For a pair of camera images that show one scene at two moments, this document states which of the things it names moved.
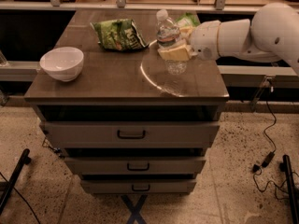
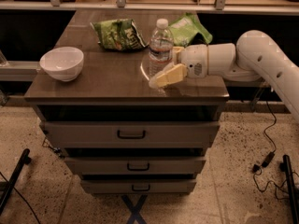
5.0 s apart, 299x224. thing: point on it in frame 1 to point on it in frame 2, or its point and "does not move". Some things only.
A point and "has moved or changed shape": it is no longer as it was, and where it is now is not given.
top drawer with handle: [128, 134] does not move
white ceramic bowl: [64, 63] does not move
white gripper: [204, 40] to [193, 61]
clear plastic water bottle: [168, 35] has moved or changed shape
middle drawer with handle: [135, 165] does not move
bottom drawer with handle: [137, 186] does not move
